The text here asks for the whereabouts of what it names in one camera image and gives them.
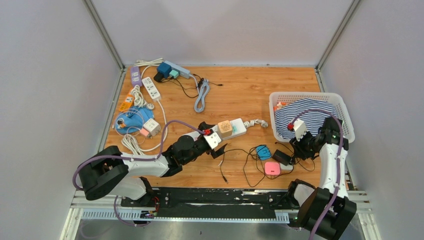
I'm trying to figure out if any black charger with cable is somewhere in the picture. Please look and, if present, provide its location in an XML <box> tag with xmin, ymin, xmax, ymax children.
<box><xmin>219</xmin><ymin>147</ymin><xmax>296</xmax><ymax>189</ymax></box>

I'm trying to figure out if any white power strip blue USB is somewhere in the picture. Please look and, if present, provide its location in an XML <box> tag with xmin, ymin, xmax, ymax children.
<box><xmin>184</xmin><ymin>118</ymin><xmax>268</xmax><ymax>141</ymax></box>

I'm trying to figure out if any white cube adapter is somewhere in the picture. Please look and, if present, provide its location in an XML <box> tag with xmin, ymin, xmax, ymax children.
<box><xmin>143</xmin><ymin>118</ymin><xmax>162</xmax><ymax>137</ymax></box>

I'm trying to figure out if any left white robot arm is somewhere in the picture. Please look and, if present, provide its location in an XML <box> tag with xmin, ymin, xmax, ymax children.
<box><xmin>72</xmin><ymin>122</ymin><xmax>225</xmax><ymax>207</ymax></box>

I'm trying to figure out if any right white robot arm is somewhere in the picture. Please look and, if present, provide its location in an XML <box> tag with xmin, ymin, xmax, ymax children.
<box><xmin>285</xmin><ymin>116</ymin><xmax>357</xmax><ymax>240</ymax></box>

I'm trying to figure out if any white square charger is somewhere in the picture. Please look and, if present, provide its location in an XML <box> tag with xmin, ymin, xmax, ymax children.
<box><xmin>279</xmin><ymin>163</ymin><xmax>294</xmax><ymax>171</ymax></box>

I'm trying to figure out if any wooden cube adapter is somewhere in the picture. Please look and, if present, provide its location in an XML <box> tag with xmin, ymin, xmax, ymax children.
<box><xmin>217</xmin><ymin>120</ymin><xmax>233</xmax><ymax>139</ymax></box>

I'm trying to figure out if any pink square charger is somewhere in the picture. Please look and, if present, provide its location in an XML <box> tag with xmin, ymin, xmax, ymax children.
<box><xmin>264</xmin><ymin>161</ymin><xmax>281</xmax><ymax>176</ymax></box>

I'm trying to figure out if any striped blue white cloth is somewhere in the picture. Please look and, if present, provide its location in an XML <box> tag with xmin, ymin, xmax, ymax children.
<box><xmin>274</xmin><ymin>98</ymin><xmax>339</xmax><ymax>140</ymax></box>

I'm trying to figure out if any small blue charger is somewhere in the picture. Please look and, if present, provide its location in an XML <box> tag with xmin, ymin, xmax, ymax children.
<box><xmin>255</xmin><ymin>144</ymin><xmax>272</xmax><ymax>161</ymax></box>

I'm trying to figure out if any floral orange cloth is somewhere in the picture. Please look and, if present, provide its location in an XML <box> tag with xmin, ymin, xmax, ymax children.
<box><xmin>273</xmin><ymin>101</ymin><xmax>287</xmax><ymax>112</ymax></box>

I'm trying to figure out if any light blue power strip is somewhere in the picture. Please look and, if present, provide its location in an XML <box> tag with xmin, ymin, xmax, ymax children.
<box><xmin>164</xmin><ymin>60</ymin><xmax>191</xmax><ymax>79</ymax></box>

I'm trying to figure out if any white plastic basket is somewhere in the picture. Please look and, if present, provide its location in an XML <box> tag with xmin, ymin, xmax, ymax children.
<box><xmin>268</xmin><ymin>91</ymin><xmax>355</xmax><ymax>144</ymax></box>

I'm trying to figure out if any dark blue cube adapter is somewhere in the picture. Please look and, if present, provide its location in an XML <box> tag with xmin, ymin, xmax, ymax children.
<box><xmin>156</xmin><ymin>62</ymin><xmax>172</xmax><ymax>79</ymax></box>

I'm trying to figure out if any orange power strip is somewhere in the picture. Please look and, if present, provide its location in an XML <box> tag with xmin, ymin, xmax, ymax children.
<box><xmin>118</xmin><ymin>93</ymin><xmax>135</xmax><ymax>112</ymax></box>

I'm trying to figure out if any purple power strip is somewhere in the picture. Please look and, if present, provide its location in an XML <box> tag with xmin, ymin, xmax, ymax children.
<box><xmin>129</xmin><ymin>66</ymin><xmax>143</xmax><ymax>87</ymax></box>

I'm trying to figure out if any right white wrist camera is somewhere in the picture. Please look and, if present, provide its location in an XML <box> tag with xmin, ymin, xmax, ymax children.
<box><xmin>287</xmin><ymin>118</ymin><xmax>308</xmax><ymax>142</ymax></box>

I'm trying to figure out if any light blue coiled cable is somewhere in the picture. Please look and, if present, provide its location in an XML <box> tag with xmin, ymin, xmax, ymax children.
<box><xmin>193</xmin><ymin>78</ymin><xmax>211</xmax><ymax>114</ymax></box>

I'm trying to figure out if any black mounting rail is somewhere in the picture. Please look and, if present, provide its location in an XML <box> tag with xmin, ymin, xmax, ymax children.
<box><xmin>118</xmin><ymin>187</ymin><xmax>299</xmax><ymax>221</ymax></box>

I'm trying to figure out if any white power strip with cord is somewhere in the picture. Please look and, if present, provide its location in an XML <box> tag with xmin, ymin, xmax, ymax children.
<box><xmin>141</xmin><ymin>77</ymin><xmax>162</xmax><ymax>102</ymax></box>

